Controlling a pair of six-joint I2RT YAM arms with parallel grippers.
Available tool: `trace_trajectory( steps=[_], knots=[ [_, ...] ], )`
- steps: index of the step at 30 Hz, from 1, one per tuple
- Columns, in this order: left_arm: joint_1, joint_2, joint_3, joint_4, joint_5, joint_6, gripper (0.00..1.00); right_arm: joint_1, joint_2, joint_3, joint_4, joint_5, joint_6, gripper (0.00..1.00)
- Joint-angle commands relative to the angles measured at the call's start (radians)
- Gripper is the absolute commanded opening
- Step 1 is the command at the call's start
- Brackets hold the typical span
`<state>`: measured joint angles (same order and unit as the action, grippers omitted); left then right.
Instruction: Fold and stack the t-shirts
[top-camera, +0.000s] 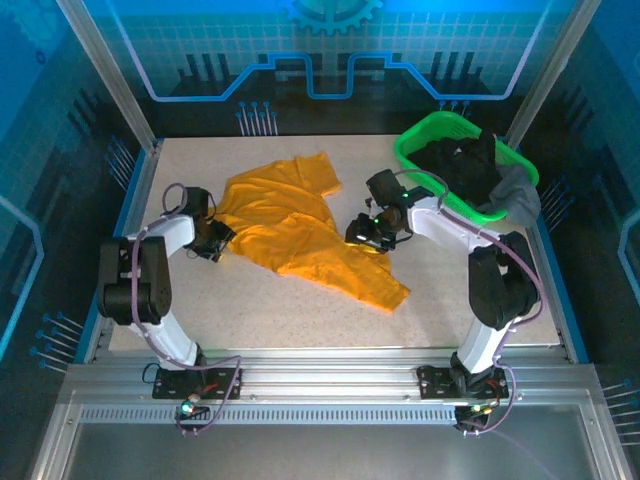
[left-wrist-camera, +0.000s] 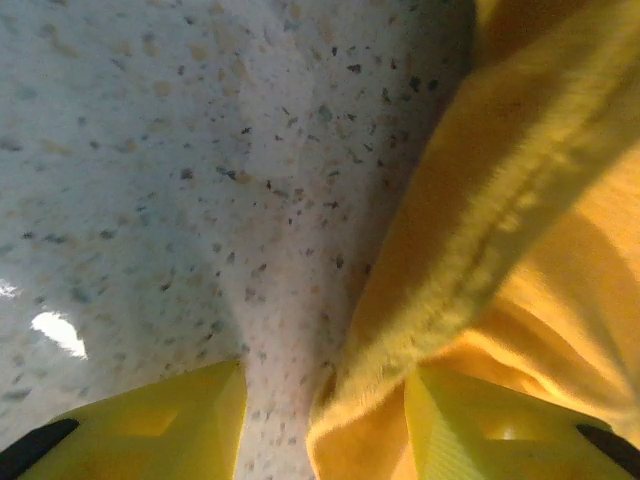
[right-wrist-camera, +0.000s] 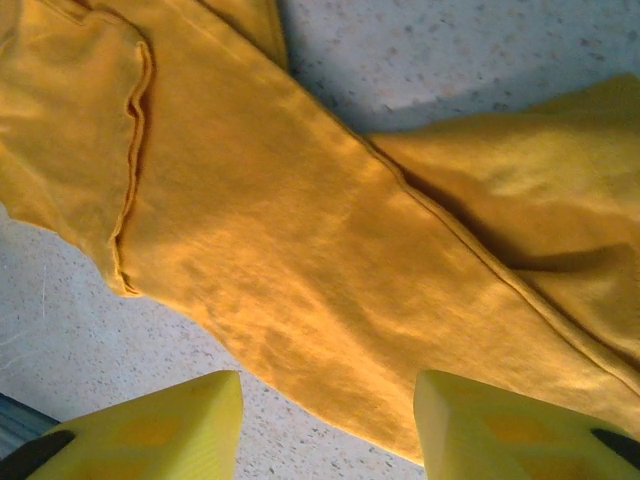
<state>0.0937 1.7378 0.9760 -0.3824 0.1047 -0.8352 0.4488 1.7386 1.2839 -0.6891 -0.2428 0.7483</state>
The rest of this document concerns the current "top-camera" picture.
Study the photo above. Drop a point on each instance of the orange t-shirt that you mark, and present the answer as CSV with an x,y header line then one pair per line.
x,y
290,225

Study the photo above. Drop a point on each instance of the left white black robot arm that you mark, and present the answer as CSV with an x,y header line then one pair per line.
x,y
150,280

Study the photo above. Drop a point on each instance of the green plastic basket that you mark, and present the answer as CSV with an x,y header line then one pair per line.
x,y
425,185

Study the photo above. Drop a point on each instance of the black t-shirt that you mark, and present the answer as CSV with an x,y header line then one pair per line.
x,y
465,170

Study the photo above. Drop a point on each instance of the grey t-shirt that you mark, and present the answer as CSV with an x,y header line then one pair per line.
x,y
520,197

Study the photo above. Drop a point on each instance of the blue printed backdrop panel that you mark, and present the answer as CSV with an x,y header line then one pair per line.
x,y
320,60

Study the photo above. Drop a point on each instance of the aluminium mounting rail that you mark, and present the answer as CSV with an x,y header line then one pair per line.
x,y
325,372

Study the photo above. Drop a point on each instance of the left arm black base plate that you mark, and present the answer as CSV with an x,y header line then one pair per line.
x,y
170,384

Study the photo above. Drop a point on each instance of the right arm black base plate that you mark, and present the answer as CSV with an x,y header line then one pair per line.
x,y
435,382

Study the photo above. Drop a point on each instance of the aluminium frame post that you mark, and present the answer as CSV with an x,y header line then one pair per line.
x,y
550,75
110,75

